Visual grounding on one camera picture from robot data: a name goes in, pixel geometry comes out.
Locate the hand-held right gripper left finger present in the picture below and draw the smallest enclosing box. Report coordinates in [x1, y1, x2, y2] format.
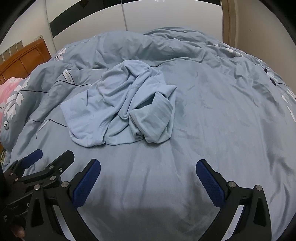
[25, 159, 101, 241]

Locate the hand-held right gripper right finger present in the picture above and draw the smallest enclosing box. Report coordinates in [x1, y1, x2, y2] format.
[196, 159, 272, 241]

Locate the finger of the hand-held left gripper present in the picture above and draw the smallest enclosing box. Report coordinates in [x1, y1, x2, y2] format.
[21, 150, 75, 189]
[3, 149, 43, 178]

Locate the light blue shirt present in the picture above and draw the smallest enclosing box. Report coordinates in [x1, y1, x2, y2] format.
[60, 60, 178, 148]

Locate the person's left hand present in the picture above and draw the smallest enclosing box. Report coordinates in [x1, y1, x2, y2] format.
[13, 226, 26, 239]

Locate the blue-grey floral duvet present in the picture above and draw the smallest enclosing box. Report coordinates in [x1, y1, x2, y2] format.
[0, 27, 296, 241]

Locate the pink floral pillow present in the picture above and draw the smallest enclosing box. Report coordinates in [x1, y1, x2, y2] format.
[0, 77, 25, 139]

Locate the wooden headboard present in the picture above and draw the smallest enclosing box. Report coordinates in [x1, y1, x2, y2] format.
[0, 38, 53, 85]

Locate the white wardrobe with black stripe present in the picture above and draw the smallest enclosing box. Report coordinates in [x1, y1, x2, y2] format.
[46, 0, 230, 52]

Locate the beige door frame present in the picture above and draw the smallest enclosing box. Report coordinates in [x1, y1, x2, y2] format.
[222, 0, 239, 45]

